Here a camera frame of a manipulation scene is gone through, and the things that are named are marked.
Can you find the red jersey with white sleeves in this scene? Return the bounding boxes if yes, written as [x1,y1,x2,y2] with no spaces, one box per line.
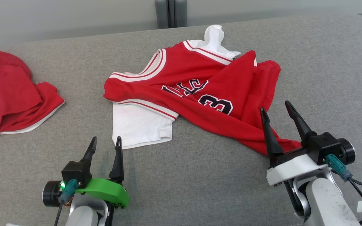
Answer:
[103,24,302,156]

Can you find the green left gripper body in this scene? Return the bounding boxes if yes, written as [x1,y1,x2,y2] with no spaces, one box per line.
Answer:
[76,178,129,208]

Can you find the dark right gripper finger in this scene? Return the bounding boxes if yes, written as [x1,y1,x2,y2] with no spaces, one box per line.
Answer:
[260,107,284,157]
[285,100,313,148]

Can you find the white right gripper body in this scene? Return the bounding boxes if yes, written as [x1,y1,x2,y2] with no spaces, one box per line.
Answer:
[266,148,327,186]

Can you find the grey partition post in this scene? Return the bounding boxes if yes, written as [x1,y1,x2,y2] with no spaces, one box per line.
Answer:
[155,0,188,29]

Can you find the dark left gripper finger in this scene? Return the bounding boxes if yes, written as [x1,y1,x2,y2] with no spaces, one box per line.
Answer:
[109,136,124,184]
[82,136,97,165]

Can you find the black cable with teal connector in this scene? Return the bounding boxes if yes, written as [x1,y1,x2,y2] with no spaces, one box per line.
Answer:
[54,179,78,226]
[325,154,362,225]

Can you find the red shorts with white stripe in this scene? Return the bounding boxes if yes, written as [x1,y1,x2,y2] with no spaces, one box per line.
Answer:
[0,49,65,137]

